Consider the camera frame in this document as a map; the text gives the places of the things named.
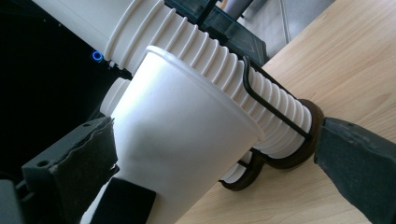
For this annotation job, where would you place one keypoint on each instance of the white paper cup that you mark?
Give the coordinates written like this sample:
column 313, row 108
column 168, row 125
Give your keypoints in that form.
column 174, row 140

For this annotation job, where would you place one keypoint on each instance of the short stack of paper cups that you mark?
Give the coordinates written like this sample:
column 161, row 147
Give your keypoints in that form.
column 115, row 96

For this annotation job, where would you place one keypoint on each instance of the black double cup holder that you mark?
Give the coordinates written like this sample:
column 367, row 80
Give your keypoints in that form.
column 299, row 155

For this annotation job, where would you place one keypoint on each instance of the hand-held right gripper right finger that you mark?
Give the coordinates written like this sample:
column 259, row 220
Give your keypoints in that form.
column 358, row 168

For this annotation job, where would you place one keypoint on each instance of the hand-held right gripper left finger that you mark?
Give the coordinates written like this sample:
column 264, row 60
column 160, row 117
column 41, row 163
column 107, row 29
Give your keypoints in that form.
column 71, row 174

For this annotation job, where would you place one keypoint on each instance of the tall stack of paper cups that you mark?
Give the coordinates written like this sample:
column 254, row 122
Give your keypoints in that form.
column 186, row 34

